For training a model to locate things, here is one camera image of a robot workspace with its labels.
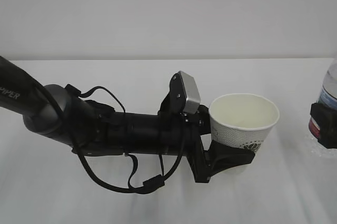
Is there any white paper cup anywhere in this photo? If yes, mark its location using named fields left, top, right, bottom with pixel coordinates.
left=209, top=93, right=280, bottom=154

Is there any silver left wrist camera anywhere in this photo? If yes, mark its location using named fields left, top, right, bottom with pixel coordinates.
left=179, top=71, right=201, bottom=114

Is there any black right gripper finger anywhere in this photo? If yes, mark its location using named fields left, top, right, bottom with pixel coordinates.
left=309, top=103, right=336, bottom=149

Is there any clear plastic water bottle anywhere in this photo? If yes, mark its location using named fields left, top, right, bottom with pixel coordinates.
left=308, top=59, right=337, bottom=140

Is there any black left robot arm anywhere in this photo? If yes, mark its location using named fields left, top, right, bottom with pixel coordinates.
left=1, top=58, right=255, bottom=193

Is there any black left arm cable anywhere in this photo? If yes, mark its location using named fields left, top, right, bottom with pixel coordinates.
left=26, top=71, right=190, bottom=195

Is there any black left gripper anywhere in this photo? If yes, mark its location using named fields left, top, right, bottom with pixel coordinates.
left=157, top=74, right=255, bottom=184

